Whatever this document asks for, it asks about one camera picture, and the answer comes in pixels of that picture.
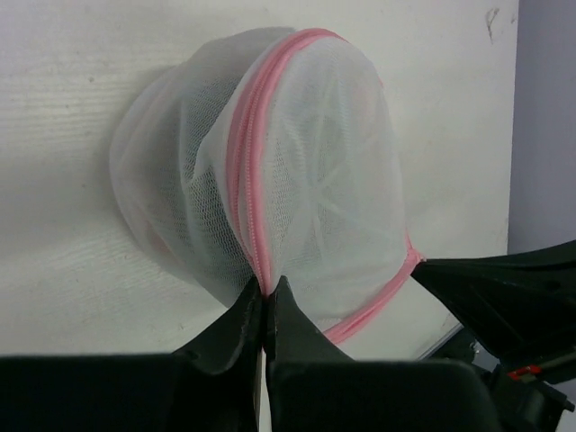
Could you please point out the white mesh laundry bag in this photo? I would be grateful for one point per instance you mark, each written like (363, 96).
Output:
(269, 154)

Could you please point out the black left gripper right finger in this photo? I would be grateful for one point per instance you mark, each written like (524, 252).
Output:
(314, 386)

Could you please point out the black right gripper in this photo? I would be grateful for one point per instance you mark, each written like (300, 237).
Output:
(521, 309)

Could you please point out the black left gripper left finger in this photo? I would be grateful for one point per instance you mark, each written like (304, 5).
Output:
(209, 384)

